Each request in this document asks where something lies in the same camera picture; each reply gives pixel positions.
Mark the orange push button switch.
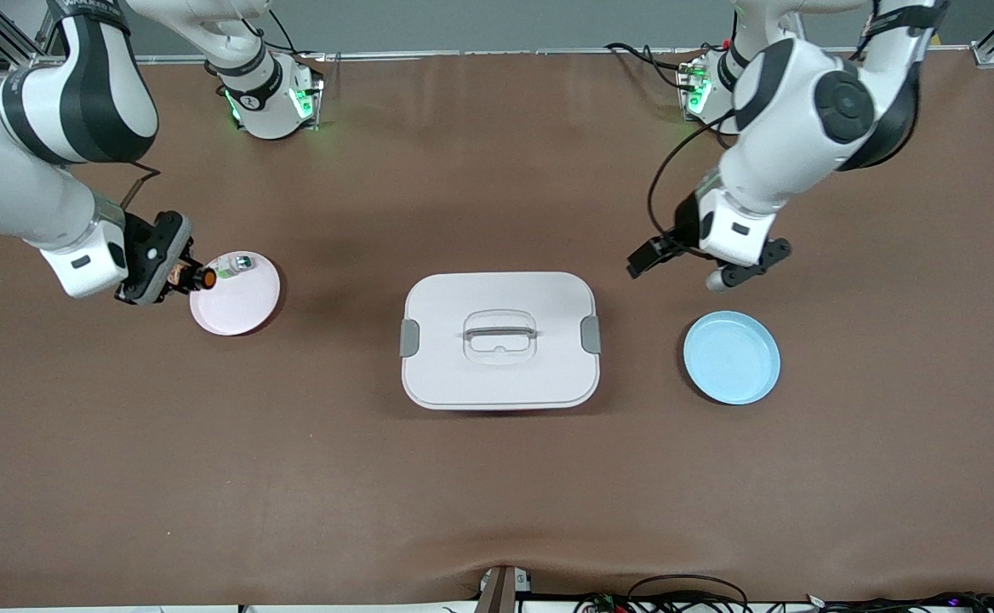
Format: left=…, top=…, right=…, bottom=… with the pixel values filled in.
left=169, top=262, right=217, bottom=295

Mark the brown table cover cloth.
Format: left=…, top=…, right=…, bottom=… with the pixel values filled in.
left=0, top=49, right=994, bottom=610

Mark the black arm base cable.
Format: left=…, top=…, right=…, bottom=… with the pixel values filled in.
left=603, top=43, right=695, bottom=86

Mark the white lidded storage box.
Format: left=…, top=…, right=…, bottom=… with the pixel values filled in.
left=400, top=271, right=602, bottom=411

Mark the black cable bundle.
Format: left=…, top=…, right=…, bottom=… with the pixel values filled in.
left=574, top=575, right=753, bottom=613
left=803, top=592, right=994, bottom=613

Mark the light blue round plate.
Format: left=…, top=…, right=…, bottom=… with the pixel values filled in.
left=683, top=310, right=781, bottom=406

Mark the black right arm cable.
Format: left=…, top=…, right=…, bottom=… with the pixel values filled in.
left=118, top=162, right=162, bottom=209

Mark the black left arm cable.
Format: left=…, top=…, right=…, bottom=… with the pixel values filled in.
left=648, top=111, right=736, bottom=249

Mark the small metal clamp bracket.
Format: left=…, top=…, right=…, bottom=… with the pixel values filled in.
left=473, top=565, right=534, bottom=613

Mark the green push button switch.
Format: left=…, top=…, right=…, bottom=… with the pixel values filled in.
left=210, top=252, right=255, bottom=280

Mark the pale pink round plate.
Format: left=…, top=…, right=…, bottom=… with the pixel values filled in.
left=189, top=251, right=282, bottom=337

